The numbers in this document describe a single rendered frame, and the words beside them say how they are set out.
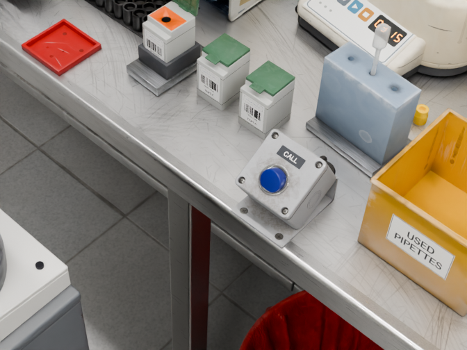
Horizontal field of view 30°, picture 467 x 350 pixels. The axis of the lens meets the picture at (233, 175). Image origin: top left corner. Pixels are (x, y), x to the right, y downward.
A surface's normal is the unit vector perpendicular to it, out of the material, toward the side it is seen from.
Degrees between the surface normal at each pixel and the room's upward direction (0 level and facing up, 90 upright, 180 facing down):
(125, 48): 0
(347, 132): 90
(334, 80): 90
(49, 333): 90
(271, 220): 0
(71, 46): 0
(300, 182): 30
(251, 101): 90
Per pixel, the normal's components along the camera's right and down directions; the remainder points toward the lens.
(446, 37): -0.13, 0.76
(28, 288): 0.09, -0.68
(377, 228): -0.68, 0.55
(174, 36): 0.72, 0.55
